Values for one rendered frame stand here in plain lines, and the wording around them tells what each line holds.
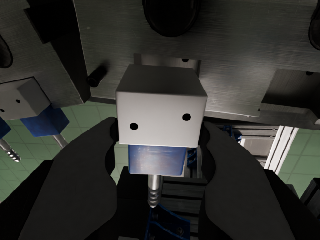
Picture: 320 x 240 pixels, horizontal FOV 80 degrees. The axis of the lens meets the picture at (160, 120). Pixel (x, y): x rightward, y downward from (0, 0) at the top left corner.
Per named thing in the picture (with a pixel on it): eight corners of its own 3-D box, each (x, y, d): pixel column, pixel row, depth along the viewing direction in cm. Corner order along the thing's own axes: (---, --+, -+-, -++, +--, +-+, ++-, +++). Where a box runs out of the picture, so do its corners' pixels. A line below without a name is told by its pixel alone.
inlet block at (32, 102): (93, 143, 32) (77, 169, 27) (67, 145, 33) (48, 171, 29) (47, 67, 24) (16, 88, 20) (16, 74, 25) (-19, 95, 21)
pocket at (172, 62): (192, 89, 20) (192, 109, 17) (143, 84, 21) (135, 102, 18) (200, 45, 18) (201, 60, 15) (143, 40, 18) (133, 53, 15)
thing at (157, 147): (175, 183, 22) (180, 232, 17) (131, 182, 21) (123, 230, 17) (193, 67, 15) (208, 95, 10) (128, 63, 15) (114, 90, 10)
